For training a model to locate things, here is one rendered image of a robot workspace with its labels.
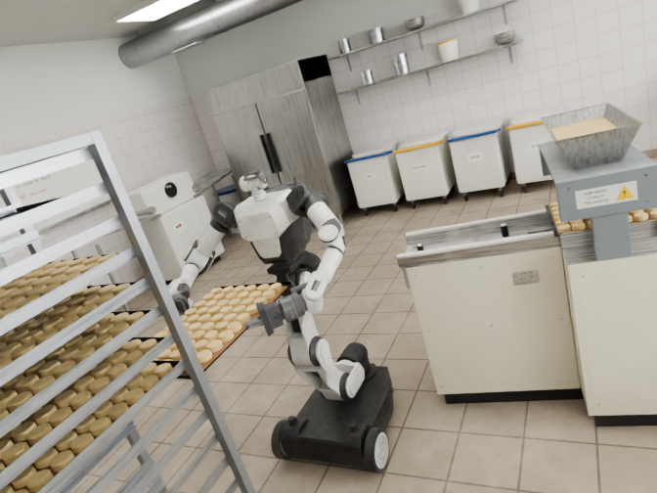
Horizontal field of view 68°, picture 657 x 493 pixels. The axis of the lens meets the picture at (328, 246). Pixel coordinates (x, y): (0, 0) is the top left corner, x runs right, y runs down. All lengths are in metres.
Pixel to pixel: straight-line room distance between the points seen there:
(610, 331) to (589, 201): 0.57
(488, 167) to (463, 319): 3.46
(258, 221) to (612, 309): 1.49
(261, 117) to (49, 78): 2.39
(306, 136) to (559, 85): 2.89
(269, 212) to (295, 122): 4.04
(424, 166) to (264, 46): 2.82
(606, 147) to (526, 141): 3.56
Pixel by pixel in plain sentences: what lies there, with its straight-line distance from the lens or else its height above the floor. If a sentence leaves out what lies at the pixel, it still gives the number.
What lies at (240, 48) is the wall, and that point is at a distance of 7.42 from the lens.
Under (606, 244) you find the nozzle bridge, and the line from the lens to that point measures 2.15.
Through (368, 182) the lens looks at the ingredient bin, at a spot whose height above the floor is 0.45.
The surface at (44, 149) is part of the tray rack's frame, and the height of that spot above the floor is 1.81.
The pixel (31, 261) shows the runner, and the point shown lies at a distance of 1.25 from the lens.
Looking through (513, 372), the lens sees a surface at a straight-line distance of 2.66.
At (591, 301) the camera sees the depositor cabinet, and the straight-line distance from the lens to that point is 2.25.
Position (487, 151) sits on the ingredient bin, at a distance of 5.72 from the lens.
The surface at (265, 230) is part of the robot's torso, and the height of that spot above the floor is 1.25.
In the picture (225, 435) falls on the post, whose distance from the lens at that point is 1.63.
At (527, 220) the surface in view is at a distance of 2.60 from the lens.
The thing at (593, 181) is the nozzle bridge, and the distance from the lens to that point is 2.06.
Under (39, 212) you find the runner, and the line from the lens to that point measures 1.27.
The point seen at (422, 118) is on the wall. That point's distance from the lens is 6.47.
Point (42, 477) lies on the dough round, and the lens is 1.35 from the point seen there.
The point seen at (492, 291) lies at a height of 0.66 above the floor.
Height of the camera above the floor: 1.78
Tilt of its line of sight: 18 degrees down
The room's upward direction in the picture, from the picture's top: 17 degrees counter-clockwise
